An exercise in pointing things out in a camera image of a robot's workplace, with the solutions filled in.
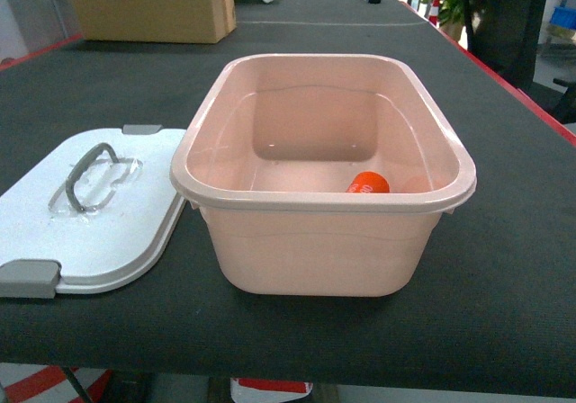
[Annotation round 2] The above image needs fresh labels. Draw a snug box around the cardboard box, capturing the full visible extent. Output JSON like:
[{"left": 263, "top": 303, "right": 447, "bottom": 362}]
[{"left": 72, "top": 0, "right": 236, "bottom": 44}]

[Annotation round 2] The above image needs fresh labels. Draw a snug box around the black chair beside table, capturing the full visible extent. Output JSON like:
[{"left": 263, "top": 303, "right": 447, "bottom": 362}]
[{"left": 462, "top": 0, "right": 576, "bottom": 125}]

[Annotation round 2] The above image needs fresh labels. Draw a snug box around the red white cone left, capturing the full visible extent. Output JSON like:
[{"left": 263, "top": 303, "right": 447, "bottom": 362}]
[{"left": 1, "top": 363, "right": 112, "bottom": 402}]

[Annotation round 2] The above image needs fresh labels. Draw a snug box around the white box lid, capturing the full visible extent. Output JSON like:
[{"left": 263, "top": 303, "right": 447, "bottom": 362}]
[{"left": 1, "top": 125, "right": 185, "bottom": 299}]

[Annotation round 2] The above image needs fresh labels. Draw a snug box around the orange cylindrical capacitor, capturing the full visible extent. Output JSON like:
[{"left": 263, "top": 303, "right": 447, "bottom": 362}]
[{"left": 346, "top": 171, "right": 391, "bottom": 193}]

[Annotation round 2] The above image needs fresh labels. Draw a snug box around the red white traffic cone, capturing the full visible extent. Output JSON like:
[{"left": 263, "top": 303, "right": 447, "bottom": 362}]
[{"left": 230, "top": 378, "right": 313, "bottom": 403}]

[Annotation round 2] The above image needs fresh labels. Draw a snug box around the pink plastic box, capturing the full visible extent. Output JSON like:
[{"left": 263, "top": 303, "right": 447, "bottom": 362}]
[{"left": 170, "top": 54, "right": 477, "bottom": 297}]

